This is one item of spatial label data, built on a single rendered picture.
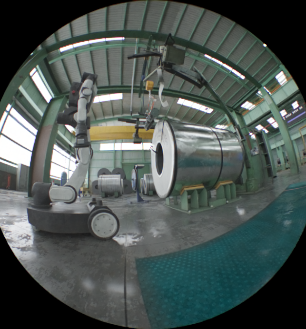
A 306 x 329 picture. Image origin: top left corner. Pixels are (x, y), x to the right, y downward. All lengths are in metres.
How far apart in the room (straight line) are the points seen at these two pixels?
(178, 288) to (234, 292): 0.16
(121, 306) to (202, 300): 0.20
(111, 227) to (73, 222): 0.24
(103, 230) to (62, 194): 0.38
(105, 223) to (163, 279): 0.48
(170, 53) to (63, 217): 1.57
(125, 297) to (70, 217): 0.56
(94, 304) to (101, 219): 0.51
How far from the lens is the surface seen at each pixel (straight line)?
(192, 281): 0.41
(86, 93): 1.01
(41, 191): 0.96
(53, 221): 0.81
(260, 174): 3.24
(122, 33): 3.52
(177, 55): 1.33
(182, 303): 0.36
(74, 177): 0.94
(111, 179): 6.52
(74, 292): 0.43
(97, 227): 0.74
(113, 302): 0.38
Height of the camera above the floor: 0.30
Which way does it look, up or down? 13 degrees up
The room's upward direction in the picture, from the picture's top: 4 degrees counter-clockwise
